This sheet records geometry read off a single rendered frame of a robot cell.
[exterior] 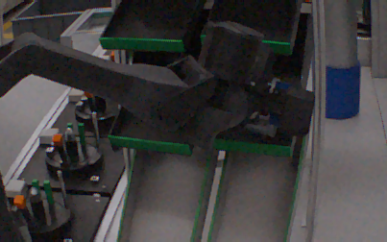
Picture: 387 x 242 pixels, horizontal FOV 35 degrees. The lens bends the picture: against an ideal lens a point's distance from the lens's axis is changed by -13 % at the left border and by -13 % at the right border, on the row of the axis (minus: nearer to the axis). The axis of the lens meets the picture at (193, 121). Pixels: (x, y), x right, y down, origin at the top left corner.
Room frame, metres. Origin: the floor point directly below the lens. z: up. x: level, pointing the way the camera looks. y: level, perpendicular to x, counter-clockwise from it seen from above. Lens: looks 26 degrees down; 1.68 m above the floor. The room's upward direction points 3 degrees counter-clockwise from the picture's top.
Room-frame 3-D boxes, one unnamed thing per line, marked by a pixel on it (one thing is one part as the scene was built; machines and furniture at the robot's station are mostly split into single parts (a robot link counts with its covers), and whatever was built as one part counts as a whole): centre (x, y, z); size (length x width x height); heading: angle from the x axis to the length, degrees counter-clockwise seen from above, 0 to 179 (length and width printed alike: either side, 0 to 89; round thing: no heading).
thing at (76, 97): (1.54, 0.22, 1.01); 0.24 x 0.24 x 0.13; 80
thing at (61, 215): (1.05, 0.31, 0.98); 0.14 x 0.14 x 0.02
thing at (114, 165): (1.30, 0.27, 1.01); 0.24 x 0.24 x 0.13; 80
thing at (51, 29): (3.18, 0.56, 0.73); 0.62 x 0.42 x 0.23; 80
